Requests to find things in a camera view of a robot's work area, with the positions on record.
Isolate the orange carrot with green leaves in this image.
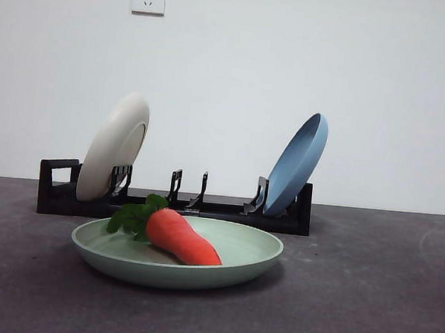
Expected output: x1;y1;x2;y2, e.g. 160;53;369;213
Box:
104;189;229;269

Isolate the green plate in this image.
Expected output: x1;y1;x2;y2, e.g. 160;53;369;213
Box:
66;206;287;300

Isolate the blue plate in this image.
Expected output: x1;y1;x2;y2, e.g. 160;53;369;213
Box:
262;109;331;221

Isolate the cream plate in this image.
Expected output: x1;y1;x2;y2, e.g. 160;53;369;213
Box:
75;87;152;208

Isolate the black plate rack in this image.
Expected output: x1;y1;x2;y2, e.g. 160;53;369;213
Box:
35;155;315;238

